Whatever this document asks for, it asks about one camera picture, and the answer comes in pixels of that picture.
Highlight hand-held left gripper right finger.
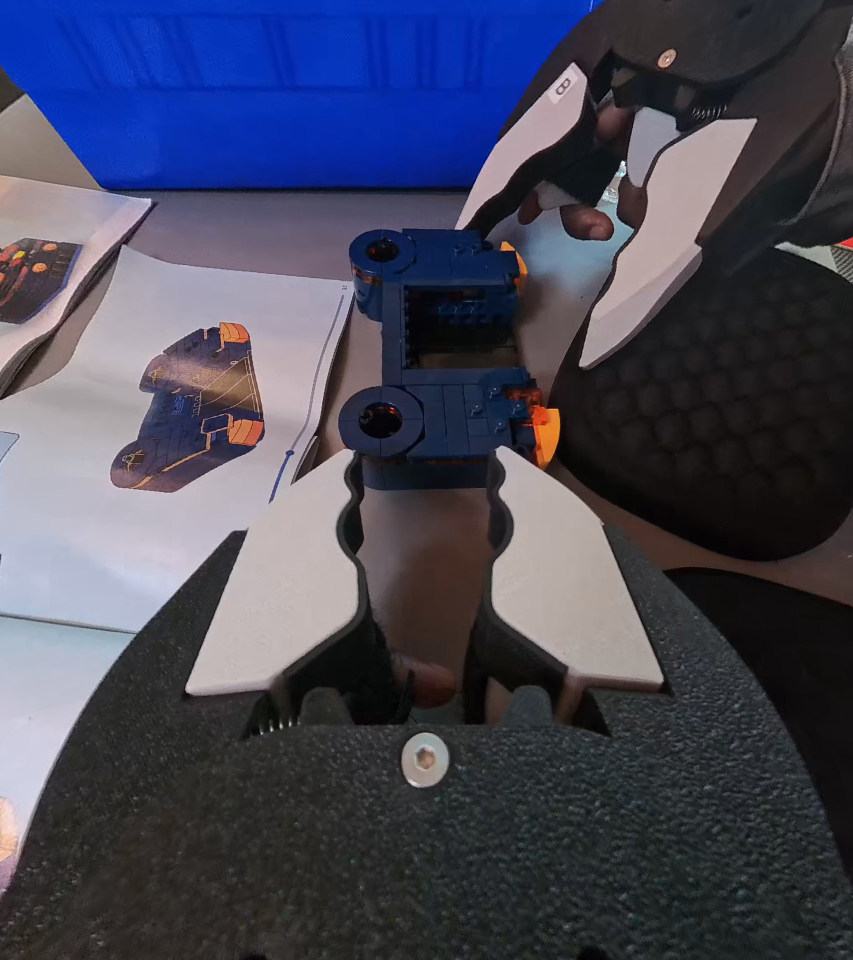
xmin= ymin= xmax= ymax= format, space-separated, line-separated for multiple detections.
xmin=471 ymin=446 xmax=666 ymax=695

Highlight black quilted pad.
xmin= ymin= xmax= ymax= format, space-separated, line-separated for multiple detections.
xmin=548 ymin=246 xmax=853 ymax=562

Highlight dark blue toy brick console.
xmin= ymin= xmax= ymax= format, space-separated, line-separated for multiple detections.
xmin=338 ymin=227 xmax=563 ymax=492

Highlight person's right hand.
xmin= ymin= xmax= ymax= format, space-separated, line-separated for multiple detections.
xmin=516 ymin=105 xmax=653 ymax=241

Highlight blue plastic bin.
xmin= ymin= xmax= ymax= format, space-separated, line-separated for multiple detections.
xmin=0 ymin=0 xmax=608 ymax=192

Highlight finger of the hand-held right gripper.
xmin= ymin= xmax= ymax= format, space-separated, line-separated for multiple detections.
xmin=578 ymin=105 xmax=759 ymax=370
xmin=455 ymin=62 xmax=600 ymax=234

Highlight purple arcade instruction booklet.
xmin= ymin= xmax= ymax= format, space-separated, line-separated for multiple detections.
xmin=0 ymin=166 xmax=155 ymax=419

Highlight person's left hand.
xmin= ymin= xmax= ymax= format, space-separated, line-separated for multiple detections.
xmin=389 ymin=652 xmax=461 ymax=711

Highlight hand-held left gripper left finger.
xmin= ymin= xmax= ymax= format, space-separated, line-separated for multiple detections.
xmin=185 ymin=450 xmax=369 ymax=699

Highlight open instruction booklet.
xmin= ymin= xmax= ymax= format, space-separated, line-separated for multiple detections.
xmin=0 ymin=246 xmax=356 ymax=925

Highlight black smooth pad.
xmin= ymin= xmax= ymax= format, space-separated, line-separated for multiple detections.
xmin=662 ymin=566 xmax=853 ymax=935

